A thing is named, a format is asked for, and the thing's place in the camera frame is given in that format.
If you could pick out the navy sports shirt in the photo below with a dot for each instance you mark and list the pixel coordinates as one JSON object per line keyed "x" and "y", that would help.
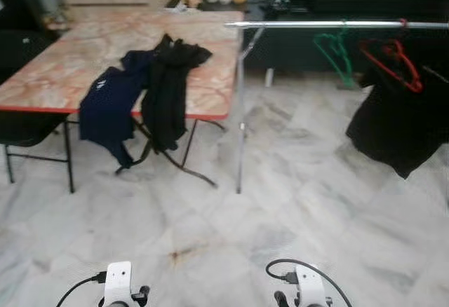
{"x": 109, "y": 104}

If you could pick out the black knit garment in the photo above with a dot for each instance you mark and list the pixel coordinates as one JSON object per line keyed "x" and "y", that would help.
{"x": 168, "y": 90}

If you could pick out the black printed shirt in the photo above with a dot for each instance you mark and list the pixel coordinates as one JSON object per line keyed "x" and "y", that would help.
{"x": 403, "y": 125}

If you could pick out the green plastic hanger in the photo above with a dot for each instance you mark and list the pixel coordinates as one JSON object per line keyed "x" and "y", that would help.
{"x": 337, "y": 55}

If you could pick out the red plastic hanger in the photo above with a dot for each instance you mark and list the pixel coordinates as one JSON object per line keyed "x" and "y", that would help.
{"x": 396, "y": 62}

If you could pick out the marble folding table red edge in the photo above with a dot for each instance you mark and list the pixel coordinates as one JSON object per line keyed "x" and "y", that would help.
{"x": 91, "y": 48}

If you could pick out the black TV console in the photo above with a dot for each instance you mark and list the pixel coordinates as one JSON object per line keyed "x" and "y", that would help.
{"x": 316, "y": 41}

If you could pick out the silver clothes rack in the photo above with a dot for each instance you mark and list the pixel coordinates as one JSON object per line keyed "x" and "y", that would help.
{"x": 337, "y": 24}

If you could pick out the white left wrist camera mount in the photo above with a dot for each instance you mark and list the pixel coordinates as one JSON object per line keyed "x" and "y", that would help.
{"x": 118, "y": 282}

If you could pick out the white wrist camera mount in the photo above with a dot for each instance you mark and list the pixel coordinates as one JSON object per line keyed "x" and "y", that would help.
{"x": 309, "y": 286}
{"x": 118, "y": 282}

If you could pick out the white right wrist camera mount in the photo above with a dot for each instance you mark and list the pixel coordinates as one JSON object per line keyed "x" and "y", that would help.
{"x": 309, "y": 286}

